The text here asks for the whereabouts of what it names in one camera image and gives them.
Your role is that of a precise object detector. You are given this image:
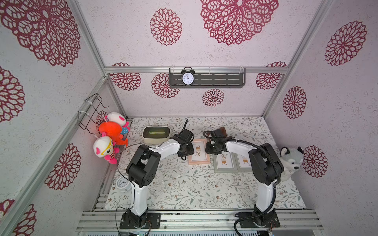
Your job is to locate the brown cloth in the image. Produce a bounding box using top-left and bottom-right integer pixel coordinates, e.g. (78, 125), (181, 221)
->
(219, 127), (227, 137)

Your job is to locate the pink picture frame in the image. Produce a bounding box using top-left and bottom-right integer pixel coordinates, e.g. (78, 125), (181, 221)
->
(188, 139), (211, 165)

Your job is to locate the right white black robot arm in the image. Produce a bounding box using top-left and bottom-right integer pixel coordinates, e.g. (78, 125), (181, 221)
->
(203, 127), (284, 213)

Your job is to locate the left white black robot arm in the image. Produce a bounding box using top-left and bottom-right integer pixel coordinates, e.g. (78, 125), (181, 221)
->
(127, 120), (195, 217)

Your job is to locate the cream box with green lid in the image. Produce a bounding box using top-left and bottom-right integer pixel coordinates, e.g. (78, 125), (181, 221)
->
(142, 126), (171, 145)

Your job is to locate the black alarm clock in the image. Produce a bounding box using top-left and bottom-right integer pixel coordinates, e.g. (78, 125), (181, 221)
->
(181, 66), (195, 86)

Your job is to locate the red plush toy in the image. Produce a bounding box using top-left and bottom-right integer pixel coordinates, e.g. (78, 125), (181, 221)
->
(98, 122), (129, 146)

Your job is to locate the white pink plush top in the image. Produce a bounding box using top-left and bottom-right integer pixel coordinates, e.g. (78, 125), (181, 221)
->
(105, 112), (129, 128)

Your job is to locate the grey husky plush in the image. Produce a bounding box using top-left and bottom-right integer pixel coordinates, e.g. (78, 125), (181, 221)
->
(280, 147), (304, 182)

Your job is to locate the white round alarm clock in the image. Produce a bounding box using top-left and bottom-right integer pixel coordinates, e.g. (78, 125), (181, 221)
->
(116, 177), (132, 192)

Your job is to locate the white plush with yellow glasses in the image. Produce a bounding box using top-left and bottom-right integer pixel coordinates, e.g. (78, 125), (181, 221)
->
(93, 136), (120, 165)

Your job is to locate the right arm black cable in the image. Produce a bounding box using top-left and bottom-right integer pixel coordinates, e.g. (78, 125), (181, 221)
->
(203, 130), (281, 236)

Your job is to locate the grey wall shelf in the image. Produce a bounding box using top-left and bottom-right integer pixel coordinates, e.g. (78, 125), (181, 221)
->
(168, 67), (246, 89)

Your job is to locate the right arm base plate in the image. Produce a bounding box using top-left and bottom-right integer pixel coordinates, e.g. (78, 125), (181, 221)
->
(235, 207), (281, 228)

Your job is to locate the black wire basket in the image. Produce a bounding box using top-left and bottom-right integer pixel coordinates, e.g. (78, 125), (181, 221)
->
(76, 93), (109, 135)

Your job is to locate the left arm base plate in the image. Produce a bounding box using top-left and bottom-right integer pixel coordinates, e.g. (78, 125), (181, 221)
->
(120, 209), (161, 229)

